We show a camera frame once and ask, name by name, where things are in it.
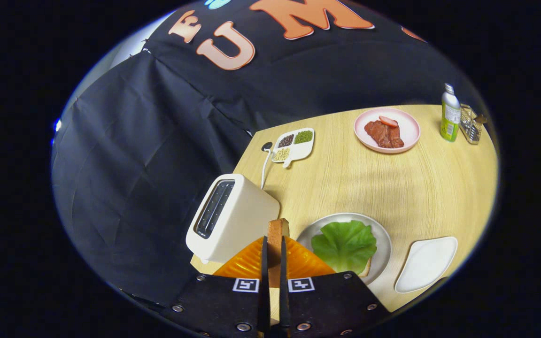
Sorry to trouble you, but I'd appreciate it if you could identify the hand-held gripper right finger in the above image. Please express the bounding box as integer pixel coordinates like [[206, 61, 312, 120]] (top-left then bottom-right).
[[278, 236, 391, 338]]

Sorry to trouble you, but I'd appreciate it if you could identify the white divided condiment dish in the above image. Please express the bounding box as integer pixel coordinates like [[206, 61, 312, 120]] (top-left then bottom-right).
[[271, 127, 315, 169]]

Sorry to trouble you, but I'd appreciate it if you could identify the black backdrop cloth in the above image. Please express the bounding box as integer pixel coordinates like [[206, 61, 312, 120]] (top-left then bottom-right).
[[51, 0, 487, 306]]

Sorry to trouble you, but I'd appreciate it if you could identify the toasted bread slice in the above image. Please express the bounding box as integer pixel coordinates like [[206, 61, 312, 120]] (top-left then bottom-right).
[[267, 218, 291, 288]]

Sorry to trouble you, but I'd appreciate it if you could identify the green lettuce leaf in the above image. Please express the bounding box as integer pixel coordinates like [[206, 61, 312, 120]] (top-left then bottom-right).
[[311, 220, 378, 275]]

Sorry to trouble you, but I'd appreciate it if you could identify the brown meat slice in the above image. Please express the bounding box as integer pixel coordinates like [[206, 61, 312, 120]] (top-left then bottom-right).
[[364, 120, 405, 149]]

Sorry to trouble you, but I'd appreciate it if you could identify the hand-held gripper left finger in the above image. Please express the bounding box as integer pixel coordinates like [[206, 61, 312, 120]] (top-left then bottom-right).
[[160, 236, 271, 338]]

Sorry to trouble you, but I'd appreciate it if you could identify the metal wire rack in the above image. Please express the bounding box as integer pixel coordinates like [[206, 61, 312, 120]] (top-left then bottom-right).
[[458, 104, 487, 145]]

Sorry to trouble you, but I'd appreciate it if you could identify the pink plate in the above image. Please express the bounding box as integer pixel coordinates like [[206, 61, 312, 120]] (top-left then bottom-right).
[[354, 108, 421, 154]]

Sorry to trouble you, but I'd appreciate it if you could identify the white toaster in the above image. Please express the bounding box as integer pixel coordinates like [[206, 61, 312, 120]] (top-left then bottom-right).
[[185, 174, 280, 263]]

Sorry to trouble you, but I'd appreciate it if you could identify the white leaf-shaped plate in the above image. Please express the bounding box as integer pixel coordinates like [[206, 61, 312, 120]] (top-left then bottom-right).
[[394, 236, 458, 294]]

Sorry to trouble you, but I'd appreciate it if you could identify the white round plate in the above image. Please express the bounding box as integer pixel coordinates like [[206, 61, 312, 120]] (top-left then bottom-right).
[[296, 213, 393, 286]]

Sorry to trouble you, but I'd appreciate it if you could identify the white power cable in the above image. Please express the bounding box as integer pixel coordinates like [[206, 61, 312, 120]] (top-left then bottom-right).
[[261, 142, 274, 189]]

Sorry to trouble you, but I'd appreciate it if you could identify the green label bottle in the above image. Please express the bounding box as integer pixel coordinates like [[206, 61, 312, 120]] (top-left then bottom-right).
[[440, 83, 462, 142]]

